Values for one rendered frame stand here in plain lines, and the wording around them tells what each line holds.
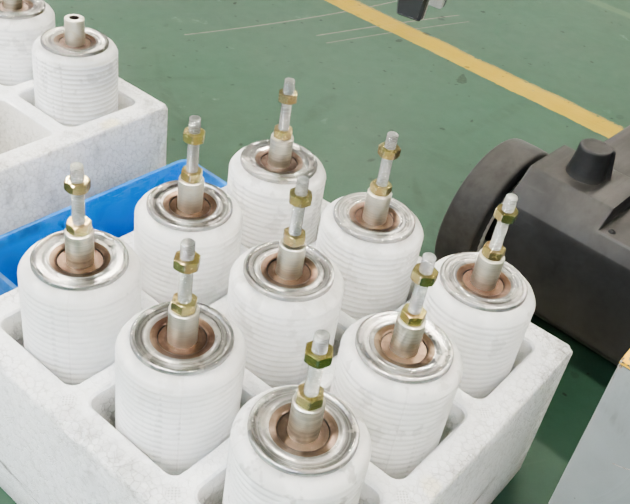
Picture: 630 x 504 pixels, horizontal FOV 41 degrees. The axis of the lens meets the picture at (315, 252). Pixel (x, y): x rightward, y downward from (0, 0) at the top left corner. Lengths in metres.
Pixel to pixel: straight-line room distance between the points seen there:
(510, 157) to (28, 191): 0.55
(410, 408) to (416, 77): 1.09
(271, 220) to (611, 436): 0.37
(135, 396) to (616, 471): 0.35
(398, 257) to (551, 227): 0.28
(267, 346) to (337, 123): 0.80
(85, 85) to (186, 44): 0.66
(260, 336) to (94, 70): 0.43
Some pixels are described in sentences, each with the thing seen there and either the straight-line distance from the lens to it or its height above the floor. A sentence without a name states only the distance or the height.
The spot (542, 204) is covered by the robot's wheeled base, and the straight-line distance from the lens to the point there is 0.99.
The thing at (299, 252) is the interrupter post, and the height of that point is 0.28.
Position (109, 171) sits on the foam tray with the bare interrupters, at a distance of 1.04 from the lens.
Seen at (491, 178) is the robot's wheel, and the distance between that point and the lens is 1.02.
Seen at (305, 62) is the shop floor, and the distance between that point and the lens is 1.63.
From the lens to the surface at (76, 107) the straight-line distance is 1.02.
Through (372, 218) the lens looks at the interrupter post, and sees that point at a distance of 0.77.
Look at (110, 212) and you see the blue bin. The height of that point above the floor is 0.09.
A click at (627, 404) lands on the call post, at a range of 0.63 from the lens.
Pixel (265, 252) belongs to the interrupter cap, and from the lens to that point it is 0.71.
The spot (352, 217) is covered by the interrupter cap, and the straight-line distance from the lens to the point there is 0.77.
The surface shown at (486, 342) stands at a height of 0.23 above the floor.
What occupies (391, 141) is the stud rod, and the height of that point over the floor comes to 0.33.
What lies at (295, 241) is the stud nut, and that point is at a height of 0.29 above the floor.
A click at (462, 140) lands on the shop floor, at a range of 1.47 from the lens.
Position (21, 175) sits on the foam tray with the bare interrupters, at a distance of 0.96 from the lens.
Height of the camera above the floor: 0.69
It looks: 37 degrees down
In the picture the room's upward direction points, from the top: 10 degrees clockwise
